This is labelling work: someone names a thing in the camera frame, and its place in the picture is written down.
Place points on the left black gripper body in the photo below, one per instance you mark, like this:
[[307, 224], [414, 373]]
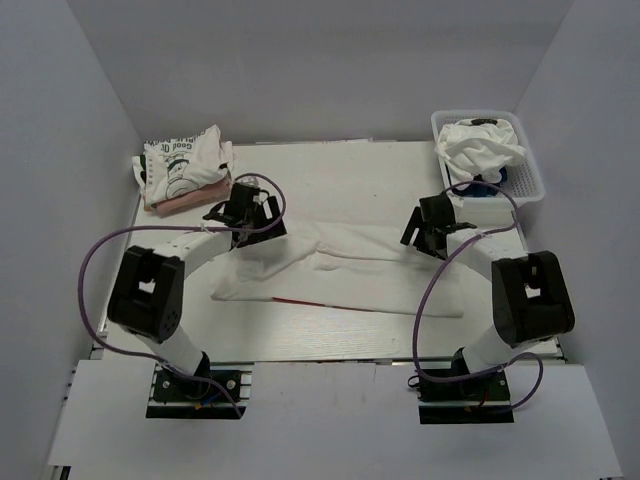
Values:
[[259, 218]]

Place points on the folded printed white t-shirt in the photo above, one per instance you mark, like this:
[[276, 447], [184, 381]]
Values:
[[168, 169]]

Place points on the white plastic basket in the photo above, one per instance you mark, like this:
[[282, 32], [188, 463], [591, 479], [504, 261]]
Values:
[[524, 183]]

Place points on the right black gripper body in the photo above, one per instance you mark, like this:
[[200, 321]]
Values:
[[422, 238]]

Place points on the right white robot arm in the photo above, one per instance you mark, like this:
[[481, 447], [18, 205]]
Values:
[[529, 297]]

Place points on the white t-shirt with tag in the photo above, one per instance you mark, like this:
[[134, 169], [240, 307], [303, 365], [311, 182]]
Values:
[[480, 147]]

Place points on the blue t-shirt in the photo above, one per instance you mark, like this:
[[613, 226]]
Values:
[[481, 187]]

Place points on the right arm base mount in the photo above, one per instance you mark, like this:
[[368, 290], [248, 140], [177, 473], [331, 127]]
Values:
[[485, 400]]

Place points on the white logo t-shirt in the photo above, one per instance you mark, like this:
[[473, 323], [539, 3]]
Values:
[[356, 267]]

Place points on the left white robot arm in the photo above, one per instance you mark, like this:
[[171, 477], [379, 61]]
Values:
[[147, 298]]

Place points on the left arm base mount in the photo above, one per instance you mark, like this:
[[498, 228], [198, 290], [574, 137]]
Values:
[[176, 398]]

